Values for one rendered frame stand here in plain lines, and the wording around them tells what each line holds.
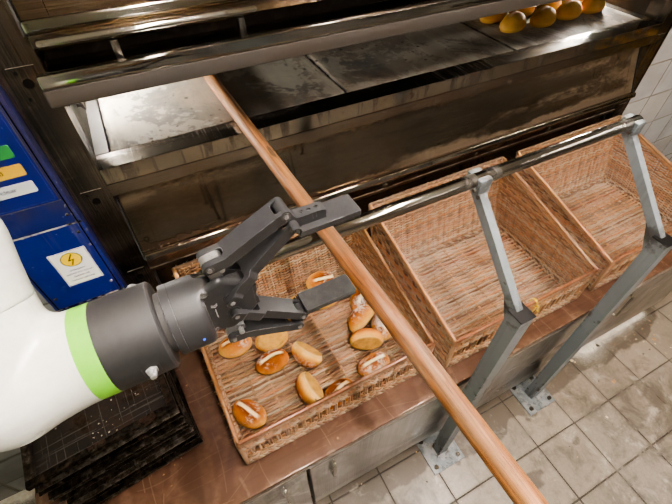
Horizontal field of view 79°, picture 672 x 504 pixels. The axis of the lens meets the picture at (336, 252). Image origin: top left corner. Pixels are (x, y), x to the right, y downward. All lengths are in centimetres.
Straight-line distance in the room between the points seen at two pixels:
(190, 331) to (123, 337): 6
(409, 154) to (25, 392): 109
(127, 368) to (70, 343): 5
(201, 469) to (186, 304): 82
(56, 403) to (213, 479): 78
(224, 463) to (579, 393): 150
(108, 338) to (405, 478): 147
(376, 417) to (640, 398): 134
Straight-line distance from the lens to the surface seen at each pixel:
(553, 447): 196
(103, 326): 42
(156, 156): 98
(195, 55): 74
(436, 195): 83
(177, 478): 120
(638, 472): 208
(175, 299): 42
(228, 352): 125
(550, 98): 164
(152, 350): 41
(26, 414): 44
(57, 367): 42
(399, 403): 121
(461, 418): 54
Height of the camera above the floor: 169
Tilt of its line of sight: 48 degrees down
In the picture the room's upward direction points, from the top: straight up
